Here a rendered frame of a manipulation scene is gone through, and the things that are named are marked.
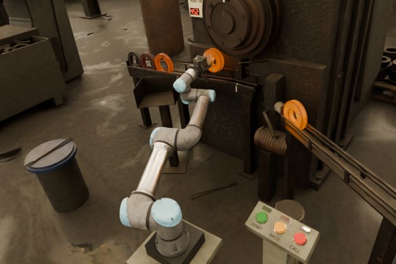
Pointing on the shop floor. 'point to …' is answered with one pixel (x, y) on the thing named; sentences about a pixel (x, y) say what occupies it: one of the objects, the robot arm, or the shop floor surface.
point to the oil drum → (162, 20)
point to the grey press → (39, 13)
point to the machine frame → (297, 58)
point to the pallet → (385, 83)
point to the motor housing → (269, 160)
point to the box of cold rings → (29, 76)
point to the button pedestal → (292, 227)
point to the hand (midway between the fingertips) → (213, 57)
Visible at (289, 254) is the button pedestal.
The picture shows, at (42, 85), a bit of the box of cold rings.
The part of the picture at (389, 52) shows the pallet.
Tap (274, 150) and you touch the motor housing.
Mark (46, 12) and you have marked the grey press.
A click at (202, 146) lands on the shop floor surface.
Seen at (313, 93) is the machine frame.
